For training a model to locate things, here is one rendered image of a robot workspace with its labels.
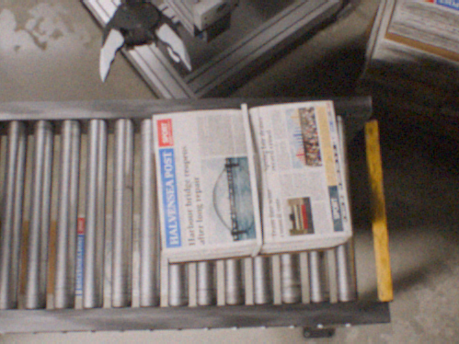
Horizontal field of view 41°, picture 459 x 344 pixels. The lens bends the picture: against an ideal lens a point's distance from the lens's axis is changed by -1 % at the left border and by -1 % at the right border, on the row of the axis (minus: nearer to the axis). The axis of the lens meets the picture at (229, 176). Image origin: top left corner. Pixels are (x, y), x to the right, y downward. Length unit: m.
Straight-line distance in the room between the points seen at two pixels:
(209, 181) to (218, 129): 0.11
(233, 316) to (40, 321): 0.43
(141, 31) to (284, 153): 0.37
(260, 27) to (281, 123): 1.04
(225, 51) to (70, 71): 0.64
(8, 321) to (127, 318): 0.26
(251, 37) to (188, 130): 1.04
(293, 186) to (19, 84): 1.52
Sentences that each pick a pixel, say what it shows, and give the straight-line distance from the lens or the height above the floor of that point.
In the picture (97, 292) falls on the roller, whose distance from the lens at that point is 1.44.
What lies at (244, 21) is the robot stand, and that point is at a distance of 2.29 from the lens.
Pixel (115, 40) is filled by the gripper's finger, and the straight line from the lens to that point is 1.09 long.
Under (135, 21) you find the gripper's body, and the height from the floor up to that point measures 1.25.
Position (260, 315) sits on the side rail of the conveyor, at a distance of 1.42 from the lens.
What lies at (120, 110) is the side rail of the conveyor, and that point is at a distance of 1.53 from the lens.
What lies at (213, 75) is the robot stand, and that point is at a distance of 2.17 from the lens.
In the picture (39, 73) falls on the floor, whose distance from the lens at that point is 2.52.
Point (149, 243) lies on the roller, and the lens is 1.43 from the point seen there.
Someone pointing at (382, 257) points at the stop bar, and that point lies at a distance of 1.46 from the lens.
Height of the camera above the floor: 2.21
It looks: 75 degrees down
